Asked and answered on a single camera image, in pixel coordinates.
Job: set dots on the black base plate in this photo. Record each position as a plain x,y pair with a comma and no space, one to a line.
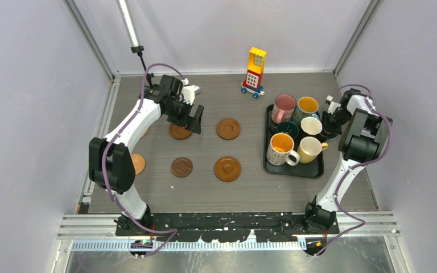
223,227

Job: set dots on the wooden ringed coaster back right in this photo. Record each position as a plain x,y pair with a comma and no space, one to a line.
228,128

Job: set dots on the dark walnut coaster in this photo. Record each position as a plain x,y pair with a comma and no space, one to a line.
181,167

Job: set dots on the dark green mug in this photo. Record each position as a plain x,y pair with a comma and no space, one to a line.
287,127

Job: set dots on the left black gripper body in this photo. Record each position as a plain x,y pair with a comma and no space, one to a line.
178,115

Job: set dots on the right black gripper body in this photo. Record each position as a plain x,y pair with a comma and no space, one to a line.
332,123

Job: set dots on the toy brick tower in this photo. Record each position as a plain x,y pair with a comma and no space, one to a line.
253,80

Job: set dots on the blue mug yellow inside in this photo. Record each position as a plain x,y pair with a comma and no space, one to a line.
305,107

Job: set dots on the cork coaster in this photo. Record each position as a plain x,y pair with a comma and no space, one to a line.
145,133
138,162

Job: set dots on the white patterned mug orange inside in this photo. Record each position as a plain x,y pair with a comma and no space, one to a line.
281,150

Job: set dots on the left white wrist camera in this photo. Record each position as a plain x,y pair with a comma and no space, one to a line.
188,92

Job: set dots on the wooden ringed coaster back middle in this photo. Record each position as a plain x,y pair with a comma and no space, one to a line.
179,133

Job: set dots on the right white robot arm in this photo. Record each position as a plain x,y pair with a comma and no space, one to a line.
364,137

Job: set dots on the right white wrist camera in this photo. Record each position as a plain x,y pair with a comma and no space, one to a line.
332,105

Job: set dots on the pink mug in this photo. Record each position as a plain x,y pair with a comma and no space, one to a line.
283,108

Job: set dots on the black tripod with light pole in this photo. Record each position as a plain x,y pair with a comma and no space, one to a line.
131,30

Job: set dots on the cork coaster front left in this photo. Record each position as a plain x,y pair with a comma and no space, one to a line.
138,162

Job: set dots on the wooden ringed coaster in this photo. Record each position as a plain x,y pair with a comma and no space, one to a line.
227,169
179,133
228,128

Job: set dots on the wooden ringed coaster front right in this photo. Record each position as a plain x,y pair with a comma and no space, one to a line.
227,169

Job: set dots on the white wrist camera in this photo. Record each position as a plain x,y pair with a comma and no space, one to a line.
188,92
332,105

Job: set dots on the cork coaster back left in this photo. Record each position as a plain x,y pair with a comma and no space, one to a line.
145,133

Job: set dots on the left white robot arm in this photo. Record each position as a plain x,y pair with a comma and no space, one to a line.
110,163

